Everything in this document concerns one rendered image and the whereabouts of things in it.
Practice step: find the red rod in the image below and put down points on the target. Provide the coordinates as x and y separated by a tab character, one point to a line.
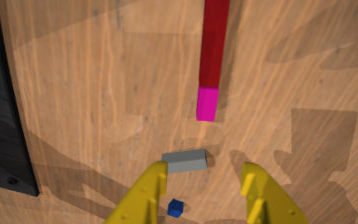
213	39

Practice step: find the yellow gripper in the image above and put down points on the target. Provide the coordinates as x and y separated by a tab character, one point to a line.
267	202

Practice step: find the magenta rectangular block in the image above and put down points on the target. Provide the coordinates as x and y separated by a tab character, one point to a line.
206	103

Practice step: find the blue cube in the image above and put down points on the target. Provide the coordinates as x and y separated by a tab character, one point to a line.
175	208

